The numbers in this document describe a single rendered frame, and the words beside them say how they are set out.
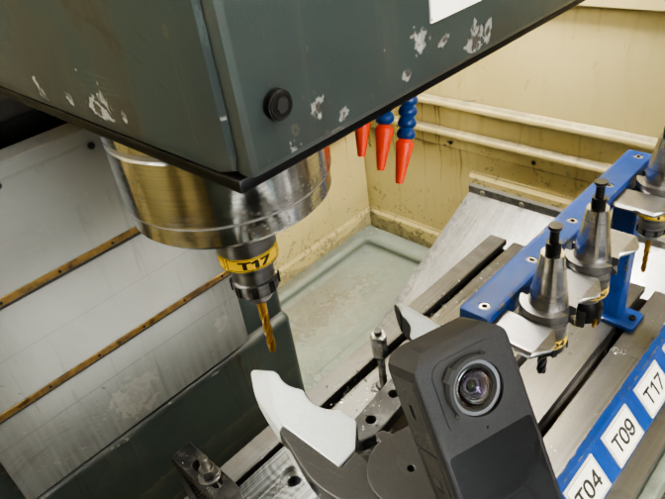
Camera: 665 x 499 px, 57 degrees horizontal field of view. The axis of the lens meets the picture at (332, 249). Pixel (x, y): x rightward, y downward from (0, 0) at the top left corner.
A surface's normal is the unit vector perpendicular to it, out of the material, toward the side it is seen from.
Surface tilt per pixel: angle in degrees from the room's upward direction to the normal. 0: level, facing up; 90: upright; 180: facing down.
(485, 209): 24
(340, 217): 90
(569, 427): 0
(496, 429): 61
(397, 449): 2
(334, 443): 2
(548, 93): 90
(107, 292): 90
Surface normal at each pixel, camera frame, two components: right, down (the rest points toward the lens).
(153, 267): 0.72, 0.31
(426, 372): 0.33, 0.01
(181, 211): -0.18, 0.58
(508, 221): -0.40, -0.54
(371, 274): -0.13, -0.82
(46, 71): -0.69, 0.48
